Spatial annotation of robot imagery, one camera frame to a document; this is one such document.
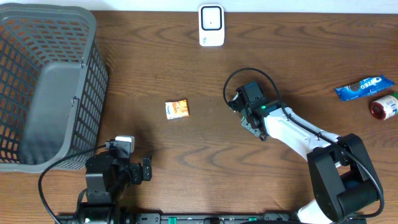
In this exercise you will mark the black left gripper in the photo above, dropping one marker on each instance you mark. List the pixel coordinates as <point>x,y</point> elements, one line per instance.
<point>137,175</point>

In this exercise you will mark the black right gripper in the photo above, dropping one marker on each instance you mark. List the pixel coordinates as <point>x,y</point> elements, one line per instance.
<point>246,124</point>

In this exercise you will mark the orange snack packet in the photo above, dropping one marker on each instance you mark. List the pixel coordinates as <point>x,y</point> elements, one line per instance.
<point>176,109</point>

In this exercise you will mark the blue Oreo cookie pack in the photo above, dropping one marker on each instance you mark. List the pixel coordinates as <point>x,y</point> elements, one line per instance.
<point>365,87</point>

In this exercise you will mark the green lid white jar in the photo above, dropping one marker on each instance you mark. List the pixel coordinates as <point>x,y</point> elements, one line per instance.
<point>385,107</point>

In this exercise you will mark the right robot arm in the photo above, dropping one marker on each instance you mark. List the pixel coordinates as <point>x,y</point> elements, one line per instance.
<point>343,177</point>

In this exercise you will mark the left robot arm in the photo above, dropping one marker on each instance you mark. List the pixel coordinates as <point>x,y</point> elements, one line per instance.
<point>108,174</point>

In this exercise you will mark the white barcode scanner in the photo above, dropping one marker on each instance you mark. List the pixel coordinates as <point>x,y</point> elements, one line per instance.
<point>211,25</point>

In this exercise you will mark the grey plastic mesh basket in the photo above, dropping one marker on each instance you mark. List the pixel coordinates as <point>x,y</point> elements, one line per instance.
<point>53,86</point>

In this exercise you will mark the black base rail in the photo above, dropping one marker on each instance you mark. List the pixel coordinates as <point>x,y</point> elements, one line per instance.
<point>155,218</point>

